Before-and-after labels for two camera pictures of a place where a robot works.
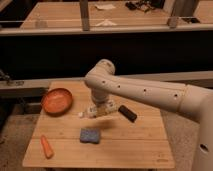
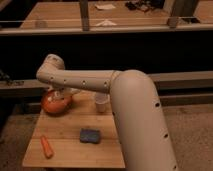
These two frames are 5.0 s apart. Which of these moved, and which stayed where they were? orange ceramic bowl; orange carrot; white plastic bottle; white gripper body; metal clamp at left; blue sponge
Moved: white plastic bottle; white gripper body
Stayed: orange carrot; metal clamp at left; blue sponge; orange ceramic bowl
